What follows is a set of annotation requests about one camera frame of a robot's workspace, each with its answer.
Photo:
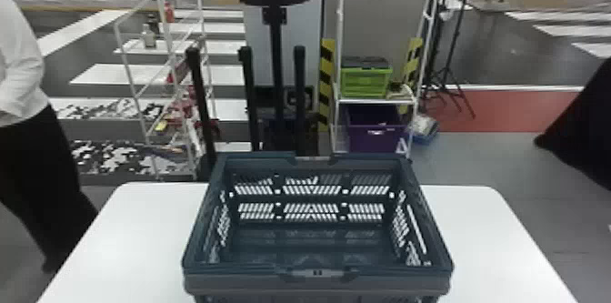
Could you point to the person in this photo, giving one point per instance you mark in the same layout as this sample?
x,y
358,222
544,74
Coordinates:
x,y
19,75

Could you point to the red bottle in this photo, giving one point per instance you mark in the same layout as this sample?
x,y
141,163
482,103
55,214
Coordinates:
x,y
169,12

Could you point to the blue basket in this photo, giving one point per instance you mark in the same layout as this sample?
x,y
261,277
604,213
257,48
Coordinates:
x,y
315,276

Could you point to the clear bottle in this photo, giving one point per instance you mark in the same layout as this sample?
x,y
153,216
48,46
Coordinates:
x,y
149,37

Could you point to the green crate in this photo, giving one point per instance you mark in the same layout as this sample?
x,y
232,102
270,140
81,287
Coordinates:
x,y
365,82

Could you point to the black tripod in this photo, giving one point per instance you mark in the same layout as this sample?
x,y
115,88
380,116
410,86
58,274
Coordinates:
x,y
448,56

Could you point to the yellow black striped post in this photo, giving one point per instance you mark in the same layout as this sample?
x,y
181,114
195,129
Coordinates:
x,y
326,75
413,59

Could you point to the purple crate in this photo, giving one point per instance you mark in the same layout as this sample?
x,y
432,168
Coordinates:
x,y
374,135

